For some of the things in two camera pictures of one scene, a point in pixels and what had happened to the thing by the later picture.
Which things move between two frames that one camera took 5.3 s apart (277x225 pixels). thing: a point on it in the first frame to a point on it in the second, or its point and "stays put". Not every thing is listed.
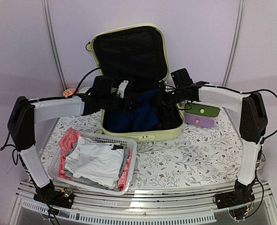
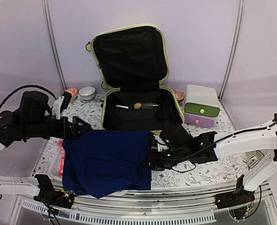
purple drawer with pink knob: [199, 120] stays put
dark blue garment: [144, 117] to [96, 162]
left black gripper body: [107, 104] to [38, 128]
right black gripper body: [176, 96] to [167, 161]
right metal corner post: [233, 43] stays put
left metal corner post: [47, 11] stays put
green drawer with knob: [202, 110] stays put
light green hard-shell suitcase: [138, 53] stays put
